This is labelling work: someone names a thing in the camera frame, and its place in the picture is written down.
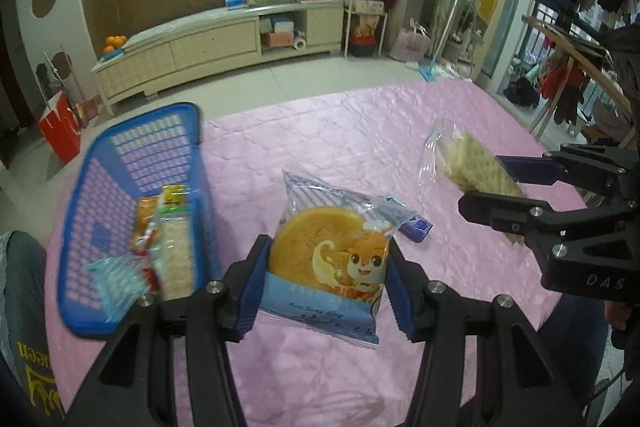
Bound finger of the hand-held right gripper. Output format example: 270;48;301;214
457;191;640;303
495;143;640;208

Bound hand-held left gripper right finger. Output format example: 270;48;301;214
387;239;586;427

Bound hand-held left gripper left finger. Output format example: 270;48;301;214
65;234;273;427

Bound clear cracker packet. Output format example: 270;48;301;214
419;118;531;248

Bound cartoon print bread packet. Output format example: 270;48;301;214
257;164;401;350

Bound large green label cracker package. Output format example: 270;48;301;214
152;202;197;302

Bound red snack packet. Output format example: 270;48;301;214
140;252;161;293

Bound orange yellow snack packet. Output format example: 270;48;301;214
159;184;192;210

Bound long orange snack packet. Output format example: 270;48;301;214
131;196;162;258

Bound light blue clear snack packet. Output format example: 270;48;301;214
85;254;151;323

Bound blue plastic mesh basket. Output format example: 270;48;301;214
56;102;221;339

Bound wooden drying rack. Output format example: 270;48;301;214
522;14;636;138

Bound red garment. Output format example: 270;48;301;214
537;57;591;100

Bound small blue purple packet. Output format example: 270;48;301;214
372;194;435;244

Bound person's jeans leg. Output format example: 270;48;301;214
540;297;611;403

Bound pink quilted table cover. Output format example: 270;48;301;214
44;79;608;427

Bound pink bag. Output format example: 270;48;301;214
389;19;433;62

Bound person's dark printed shirt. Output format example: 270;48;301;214
0;231;66;423

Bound red paper bag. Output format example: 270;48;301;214
37;91;83;165

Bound cream low cabinet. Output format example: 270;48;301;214
90;0;347;116

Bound blue handled mop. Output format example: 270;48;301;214
407;0;476;82

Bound white wire rack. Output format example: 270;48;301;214
331;0;398;58

